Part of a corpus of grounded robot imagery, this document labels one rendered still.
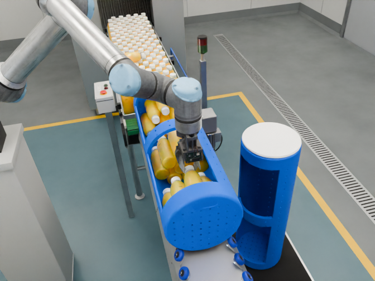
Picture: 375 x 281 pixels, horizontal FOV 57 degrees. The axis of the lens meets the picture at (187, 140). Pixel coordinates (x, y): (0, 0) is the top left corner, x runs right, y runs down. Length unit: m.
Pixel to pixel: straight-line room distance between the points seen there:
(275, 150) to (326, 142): 1.90
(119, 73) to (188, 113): 0.24
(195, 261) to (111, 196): 1.69
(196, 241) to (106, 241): 1.44
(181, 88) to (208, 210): 0.41
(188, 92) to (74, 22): 0.45
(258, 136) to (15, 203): 1.21
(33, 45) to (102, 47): 0.58
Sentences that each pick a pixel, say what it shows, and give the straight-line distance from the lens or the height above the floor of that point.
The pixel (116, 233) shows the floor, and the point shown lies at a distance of 2.67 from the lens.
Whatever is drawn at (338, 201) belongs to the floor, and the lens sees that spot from 2.95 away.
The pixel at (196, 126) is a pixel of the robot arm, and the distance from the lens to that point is 1.12.
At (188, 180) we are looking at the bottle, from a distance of 1.26.
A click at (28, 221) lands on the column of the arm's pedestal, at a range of 1.96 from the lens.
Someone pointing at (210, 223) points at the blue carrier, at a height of 1.10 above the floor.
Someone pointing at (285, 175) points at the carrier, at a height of 0.91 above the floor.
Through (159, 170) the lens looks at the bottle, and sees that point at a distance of 1.47.
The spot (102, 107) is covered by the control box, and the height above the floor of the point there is 1.04.
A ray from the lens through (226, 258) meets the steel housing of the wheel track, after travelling 1.35.
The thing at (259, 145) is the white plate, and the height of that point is 1.04.
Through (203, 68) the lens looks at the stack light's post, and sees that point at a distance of 2.30.
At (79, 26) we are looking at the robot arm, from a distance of 1.23.
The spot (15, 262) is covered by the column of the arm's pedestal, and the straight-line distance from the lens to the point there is 2.22.
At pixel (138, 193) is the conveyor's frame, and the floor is 0.07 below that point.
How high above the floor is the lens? 2.05
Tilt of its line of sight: 37 degrees down
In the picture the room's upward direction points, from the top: 4 degrees counter-clockwise
